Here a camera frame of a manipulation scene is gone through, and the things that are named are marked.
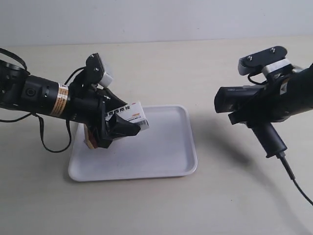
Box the white plastic tray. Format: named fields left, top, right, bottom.
left=68, top=105, right=198, bottom=182

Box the white and red medicine box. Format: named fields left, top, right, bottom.
left=84, top=101, right=149, bottom=149

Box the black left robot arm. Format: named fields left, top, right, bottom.
left=0, top=58, right=140, bottom=148

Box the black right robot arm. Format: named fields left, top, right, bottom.
left=228, top=66, right=313, bottom=124

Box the black handheld barcode scanner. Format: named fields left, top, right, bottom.
left=214, top=86, right=287, bottom=159

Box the black scanner cable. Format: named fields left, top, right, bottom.
left=276, top=152, right=313, bottom=206

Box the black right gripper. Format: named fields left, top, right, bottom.
left=227, top=73, right=298, bottom=128

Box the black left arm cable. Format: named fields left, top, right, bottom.
left=0, top=47, right=86, bottom=153

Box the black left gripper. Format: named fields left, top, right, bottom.
left=69, top=73, right=141, bottom=148

